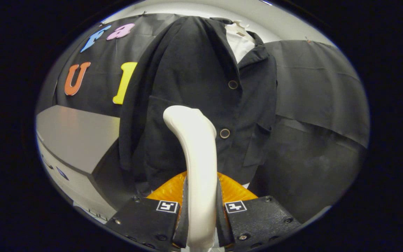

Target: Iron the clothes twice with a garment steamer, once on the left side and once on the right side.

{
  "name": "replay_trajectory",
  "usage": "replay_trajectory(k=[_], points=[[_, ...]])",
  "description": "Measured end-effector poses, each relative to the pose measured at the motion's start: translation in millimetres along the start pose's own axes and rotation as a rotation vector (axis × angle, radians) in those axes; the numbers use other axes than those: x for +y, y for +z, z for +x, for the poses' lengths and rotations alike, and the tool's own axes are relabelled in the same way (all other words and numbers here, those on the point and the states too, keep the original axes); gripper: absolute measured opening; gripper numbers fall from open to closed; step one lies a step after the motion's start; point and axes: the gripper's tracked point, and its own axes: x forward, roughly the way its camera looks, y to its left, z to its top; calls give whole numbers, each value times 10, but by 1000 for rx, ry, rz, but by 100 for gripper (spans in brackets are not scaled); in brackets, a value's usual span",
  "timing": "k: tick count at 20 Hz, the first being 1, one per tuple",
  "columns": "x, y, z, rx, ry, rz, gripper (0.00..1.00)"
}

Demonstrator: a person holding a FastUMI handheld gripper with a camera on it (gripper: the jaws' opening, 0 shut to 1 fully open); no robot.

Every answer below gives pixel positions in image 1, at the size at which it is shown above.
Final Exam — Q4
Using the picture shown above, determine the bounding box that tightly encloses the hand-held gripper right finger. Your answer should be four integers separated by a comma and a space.
217, 171, 302, 252

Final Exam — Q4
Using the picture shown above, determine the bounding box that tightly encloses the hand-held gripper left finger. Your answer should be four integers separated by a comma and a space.
105, 171, 190, 252

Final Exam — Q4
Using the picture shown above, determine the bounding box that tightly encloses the white garment steamer head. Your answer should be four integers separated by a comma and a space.
163, 106, 218, 252

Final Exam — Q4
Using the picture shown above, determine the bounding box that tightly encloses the black jacket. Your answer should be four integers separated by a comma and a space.
118, 16, 278, 196

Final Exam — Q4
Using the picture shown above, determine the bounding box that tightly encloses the black backdrop cloth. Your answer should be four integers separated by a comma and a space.
37, 13, 370, 224

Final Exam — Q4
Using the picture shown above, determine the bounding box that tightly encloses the white mannequin torso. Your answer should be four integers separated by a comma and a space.
224, 21, 257, 64

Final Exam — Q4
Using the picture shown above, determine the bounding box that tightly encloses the white plastic hanger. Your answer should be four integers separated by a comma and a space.
232, 20, 250, 35

